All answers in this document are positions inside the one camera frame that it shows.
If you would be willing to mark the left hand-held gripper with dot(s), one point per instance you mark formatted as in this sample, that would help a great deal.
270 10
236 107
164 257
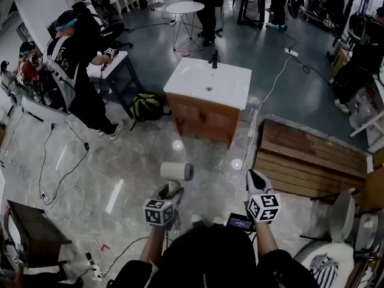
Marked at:
159 216

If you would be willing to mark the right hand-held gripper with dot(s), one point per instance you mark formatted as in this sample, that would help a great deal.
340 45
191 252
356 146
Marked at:
265 207

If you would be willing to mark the beige hair dryer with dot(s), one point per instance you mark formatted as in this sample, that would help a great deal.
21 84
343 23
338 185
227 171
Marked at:
175 171

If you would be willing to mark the white sink basin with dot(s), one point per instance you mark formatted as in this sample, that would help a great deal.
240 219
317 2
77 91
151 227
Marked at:
192 79

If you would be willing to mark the person's right forearm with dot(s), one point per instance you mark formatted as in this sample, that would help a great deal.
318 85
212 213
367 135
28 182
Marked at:
265 238

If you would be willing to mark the person's left forearm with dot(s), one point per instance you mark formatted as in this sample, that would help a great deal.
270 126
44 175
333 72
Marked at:
153 244

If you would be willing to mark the wooden sink cabinet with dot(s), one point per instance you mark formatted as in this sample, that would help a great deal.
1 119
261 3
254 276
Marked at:
204 120

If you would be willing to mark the black device with screen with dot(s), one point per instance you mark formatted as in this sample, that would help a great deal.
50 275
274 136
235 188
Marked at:
238 222

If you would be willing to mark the wooden slatted platform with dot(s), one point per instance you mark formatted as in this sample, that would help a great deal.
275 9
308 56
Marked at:
306 160

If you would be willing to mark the person's black clothing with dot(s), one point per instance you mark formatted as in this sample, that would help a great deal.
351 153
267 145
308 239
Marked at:
210 259

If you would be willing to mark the yellow and black backpack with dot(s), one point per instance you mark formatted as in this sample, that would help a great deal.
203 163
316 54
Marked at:
147 106

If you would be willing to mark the grey round-back chair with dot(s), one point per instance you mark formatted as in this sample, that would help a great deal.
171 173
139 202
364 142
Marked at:
343 214

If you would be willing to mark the striped black white cloth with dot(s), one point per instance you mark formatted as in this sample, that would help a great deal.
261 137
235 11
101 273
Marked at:
324 270

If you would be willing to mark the clear water bottles pack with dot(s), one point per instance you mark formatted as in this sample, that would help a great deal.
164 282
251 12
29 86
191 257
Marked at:
361 109

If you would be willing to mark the black faucet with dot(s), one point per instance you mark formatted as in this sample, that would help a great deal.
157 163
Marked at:
214 60

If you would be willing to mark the white power strip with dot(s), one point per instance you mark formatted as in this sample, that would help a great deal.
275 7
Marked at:
290 52

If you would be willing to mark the pink cloth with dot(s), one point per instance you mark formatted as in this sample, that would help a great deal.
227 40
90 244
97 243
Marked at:
185 53

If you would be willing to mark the dark brown wooden side table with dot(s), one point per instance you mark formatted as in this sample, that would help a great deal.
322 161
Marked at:
36 235

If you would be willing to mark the brown cardboard box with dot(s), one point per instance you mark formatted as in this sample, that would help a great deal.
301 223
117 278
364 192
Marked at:
340 61

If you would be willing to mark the black office chair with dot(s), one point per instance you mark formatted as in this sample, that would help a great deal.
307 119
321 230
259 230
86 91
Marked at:
108 33

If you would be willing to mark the black leg work table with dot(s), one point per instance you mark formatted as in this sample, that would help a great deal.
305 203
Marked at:
252 1

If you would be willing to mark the black metal frame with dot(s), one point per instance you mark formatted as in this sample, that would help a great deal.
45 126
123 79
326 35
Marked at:
127 85

